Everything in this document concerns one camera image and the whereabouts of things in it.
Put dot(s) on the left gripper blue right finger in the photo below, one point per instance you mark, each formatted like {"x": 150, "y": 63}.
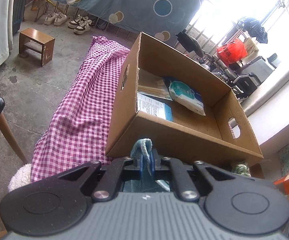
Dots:
{"x": 173, "y": 176}

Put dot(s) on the teal knitted cloth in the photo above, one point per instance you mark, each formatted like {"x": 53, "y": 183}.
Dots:
{"x": 143, "y": 151}

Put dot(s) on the wheelchair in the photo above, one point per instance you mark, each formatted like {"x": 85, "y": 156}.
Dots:
{"x": 244, "y": 79}

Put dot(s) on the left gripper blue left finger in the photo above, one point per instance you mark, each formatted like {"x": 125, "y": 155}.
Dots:
{"x": 114, "y": 176}

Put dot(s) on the green camouflage scrunchie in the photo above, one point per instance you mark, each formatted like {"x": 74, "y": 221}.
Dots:
{"x": 241, "y": 168}

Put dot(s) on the orange philips box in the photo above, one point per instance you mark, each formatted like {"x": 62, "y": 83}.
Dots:
{"x": 288, "y": 184}

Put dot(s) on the blue patterned hanging sheet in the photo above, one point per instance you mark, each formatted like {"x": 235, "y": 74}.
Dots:
{"x": 161, "y": 19}

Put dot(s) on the red plastic bag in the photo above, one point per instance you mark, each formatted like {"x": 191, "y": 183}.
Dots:
{"x": 232, "y": 52}

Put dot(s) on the cotton swab bag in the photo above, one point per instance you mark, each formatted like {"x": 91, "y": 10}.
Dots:
{"x": 152, "y": 85}

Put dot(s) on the small wooden stool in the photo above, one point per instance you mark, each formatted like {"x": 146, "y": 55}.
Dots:
{"x": 37, "y": 41}

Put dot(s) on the blue wet wipes pack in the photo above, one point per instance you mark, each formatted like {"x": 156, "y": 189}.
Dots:
{"x": 181, "y": 93}

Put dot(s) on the blue white medicine box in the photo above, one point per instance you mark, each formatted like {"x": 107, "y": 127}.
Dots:
{"x": 153, "y": 107}

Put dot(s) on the magenta checkered tablecloth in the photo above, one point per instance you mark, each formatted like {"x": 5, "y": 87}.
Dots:
{"x": 79, "y": 127}

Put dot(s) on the brown cardboard box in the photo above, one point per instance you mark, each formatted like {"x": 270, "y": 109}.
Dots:
{"x": 223, "y": 136}

